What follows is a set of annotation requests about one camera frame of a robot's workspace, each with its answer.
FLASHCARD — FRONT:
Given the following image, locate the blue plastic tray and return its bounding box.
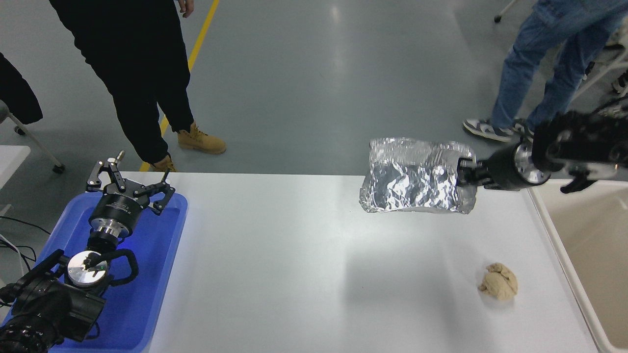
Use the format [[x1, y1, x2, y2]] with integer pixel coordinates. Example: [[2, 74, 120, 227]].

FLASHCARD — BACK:
[[2, 192, 189, 353]]

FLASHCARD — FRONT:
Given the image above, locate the grey chair with casters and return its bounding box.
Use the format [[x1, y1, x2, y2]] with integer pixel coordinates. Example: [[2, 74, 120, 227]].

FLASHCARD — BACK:
[[0, 100, 66, 175]]

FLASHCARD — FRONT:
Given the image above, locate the large pale bin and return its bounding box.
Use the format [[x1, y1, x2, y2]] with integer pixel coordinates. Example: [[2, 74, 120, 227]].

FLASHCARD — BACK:
[[527, 179, 628, 353]]

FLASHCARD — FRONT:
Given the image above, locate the black cable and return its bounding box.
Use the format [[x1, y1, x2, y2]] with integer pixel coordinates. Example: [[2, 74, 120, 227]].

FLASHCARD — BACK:
[[0, 215, 52, 277]]

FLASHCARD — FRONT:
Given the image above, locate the silver foil tray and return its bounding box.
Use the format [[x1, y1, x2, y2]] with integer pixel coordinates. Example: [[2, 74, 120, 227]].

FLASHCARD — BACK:
[[359, 137, 477, 215]]

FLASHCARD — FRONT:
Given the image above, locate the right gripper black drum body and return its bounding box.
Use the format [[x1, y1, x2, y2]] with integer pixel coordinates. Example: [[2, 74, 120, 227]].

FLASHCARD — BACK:
[[478, 143, 524, 191]]

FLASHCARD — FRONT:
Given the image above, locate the white cable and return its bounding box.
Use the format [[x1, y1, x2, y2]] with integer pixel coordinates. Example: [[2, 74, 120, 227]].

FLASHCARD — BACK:
[[0, 232, 26, 276]]

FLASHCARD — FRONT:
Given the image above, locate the white office chair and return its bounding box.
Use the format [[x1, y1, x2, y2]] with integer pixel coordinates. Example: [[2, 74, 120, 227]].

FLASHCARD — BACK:
[[572, 25, 628, 99], [494, 0, 519, 24]]

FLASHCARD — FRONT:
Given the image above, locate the white side table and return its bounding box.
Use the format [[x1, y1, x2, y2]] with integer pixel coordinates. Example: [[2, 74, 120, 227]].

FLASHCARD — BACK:
[[0, 146, 31, 190]]

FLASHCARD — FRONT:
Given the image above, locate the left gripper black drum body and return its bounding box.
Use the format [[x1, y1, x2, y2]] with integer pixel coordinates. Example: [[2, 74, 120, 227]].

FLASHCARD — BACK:
[[90, 180, 149, 227]]

